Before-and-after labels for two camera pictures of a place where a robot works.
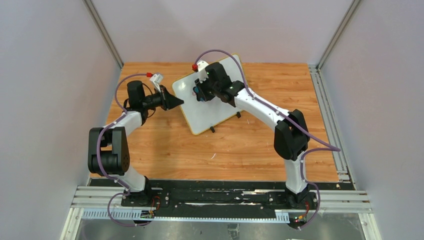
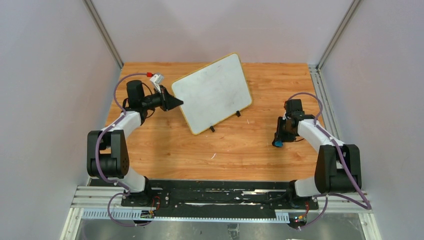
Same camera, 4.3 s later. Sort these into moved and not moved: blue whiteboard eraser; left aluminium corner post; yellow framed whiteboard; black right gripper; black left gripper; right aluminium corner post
Moved: black right gripper; blue whiteboard eraser
Not moved: right aluminium corner post; black left gripper; left aluminium corner post; yellow framed whiteboard
